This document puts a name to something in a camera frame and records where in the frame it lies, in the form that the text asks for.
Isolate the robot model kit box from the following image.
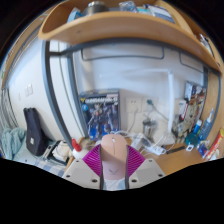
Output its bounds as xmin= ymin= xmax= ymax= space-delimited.
xmin=78 ymin=88 xmax=121 ymax=141

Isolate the white desk lamp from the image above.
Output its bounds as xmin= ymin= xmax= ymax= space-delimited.
xmin=109 ymin=68 xmax=177 ymax=141

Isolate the grey metal frame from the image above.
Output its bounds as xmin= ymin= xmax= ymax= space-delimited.
xmin=41 ymin=38 xmax=223 ymax=144

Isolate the pink computer mouse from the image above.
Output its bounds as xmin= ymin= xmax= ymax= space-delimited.
xmin=99 ymin=134 xmax=129 ymax=192

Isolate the blue plaid bedding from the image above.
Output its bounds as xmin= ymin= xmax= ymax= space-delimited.
xmin=33 ymin=154 xmax=69 ymax=178

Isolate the black backpack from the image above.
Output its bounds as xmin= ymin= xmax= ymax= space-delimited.
xmin=23 ymin=107 xmax=49 ymax=157

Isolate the steel cup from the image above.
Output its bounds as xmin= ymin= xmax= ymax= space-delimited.
xmin=142 ymin=118 xmax=158 ymax=139

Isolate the white wall socket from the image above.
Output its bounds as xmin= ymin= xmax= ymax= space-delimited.
xmin=125 ymin=97 xmax=143 ymax=114
xmin=142 ymin=96 xmax=159 ymax=113

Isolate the white flat box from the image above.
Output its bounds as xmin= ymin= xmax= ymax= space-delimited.
xmin=174 ymin=99 xmax=188 ymax=116

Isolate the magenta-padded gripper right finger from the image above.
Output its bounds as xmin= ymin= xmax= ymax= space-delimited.
xmin=125 ymin=144 xmax=167 ymax=191

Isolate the red snack package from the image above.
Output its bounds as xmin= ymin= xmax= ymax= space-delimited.
xmin=205 ymin=128 xmax=224 ymax=161

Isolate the black ruler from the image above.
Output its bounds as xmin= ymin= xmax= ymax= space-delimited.
xmin=165 ymin=145 xmax=186 ymax=155

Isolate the small dark printed box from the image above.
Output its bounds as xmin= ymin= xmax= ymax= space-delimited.
xmin=184 ymin=80 xmax=207 ymax=101

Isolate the large white charger block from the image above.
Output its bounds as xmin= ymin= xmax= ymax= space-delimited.
xmin=131 ymin=133 xmax=145 ymax=150

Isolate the blue white-capped bottle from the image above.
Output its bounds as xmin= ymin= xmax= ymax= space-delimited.
xmin=193 ymin=119 xmax=203 ymax=135

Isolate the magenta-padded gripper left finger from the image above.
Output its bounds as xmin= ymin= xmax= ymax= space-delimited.
xmin=62 ymin=143 xmax=103 ymax=191

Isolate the teal blanket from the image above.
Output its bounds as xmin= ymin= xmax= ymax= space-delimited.
xmin=0 ymin=127 xmax=28 ymax=161

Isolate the white power strip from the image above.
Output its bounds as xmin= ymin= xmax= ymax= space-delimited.
xmin=141 ymin=141 xmax=167 ymax=156

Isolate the wooden shelf unit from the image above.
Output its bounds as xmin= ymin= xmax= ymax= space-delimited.
xmin=38 ymin=0 xmax=223 ymax=73

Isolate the green plug with cable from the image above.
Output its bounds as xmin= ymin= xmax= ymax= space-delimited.
xmin=146 ymin=99 xmax=169 ymax=121

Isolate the small blue box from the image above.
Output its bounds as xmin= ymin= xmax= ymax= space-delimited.
xmin=197 ymin=139 xmax=211 ymax=158

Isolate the clear blue spray bottle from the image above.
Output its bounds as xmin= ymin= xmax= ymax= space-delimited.
xmin=198 ymin=108 xmax=215 ymax=141

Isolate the white wall switch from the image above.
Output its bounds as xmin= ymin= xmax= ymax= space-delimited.
xmin=24 ymin=83 xmax=34 ymax=98

